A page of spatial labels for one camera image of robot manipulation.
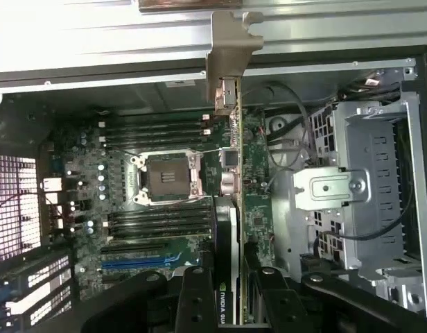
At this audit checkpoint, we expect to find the thin black wire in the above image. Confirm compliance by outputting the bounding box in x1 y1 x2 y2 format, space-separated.
313 166 415 259

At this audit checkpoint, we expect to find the blue expansion slot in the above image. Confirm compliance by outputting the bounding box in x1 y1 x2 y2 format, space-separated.
101 254 182 271

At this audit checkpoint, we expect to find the black RAM slot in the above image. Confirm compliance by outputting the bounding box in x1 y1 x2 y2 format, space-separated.
107 227 214 241
105 136 204 150
98 128 214 143
107 220 214 232
105 121 204 135
104 212 214 225
98 114 213 128
107 204 214 216

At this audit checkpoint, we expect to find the green motherboard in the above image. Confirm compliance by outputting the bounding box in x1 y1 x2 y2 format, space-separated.
40 103 282 302

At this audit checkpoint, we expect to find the silver socket cover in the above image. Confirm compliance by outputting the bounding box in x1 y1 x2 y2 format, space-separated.
189 148 224 201

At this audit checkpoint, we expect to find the CPU socket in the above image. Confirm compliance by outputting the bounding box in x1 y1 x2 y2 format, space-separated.
129 148 204 206

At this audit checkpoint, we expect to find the metal disk bay cage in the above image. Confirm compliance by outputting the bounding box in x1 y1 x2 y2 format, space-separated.
292 99 427 315

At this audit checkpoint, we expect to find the open black PC case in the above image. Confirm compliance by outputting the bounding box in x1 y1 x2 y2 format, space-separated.
0 51 427 333

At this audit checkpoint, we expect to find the thin gray wire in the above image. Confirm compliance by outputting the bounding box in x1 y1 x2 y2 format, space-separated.
263 166 296 195

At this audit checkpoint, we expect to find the long black expansion slot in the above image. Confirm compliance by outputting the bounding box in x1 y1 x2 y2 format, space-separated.
101 242 168 255

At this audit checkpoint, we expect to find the black cable bundle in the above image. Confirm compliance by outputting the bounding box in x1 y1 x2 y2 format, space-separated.
263 67 403 148

